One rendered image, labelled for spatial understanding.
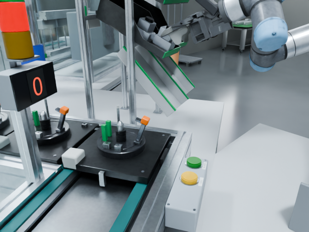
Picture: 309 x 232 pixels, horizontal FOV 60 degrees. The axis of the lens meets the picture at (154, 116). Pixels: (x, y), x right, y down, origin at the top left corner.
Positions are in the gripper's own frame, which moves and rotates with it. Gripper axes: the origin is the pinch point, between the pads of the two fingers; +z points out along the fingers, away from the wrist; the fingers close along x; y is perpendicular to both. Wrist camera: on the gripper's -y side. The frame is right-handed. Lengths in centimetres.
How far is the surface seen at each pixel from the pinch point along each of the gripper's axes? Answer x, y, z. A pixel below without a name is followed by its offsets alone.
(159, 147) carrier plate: -21.7, 30.7, 4.9
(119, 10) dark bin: -5.9, -11.8, 10.2
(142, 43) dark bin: -5.6, 0.5, 7.0
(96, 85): 44, 6, 80
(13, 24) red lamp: -49.2, -7.7, 4.3
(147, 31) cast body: -1.3, -2.8, 5.8
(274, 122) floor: 243, 124, 27
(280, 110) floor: 285, 124, 25
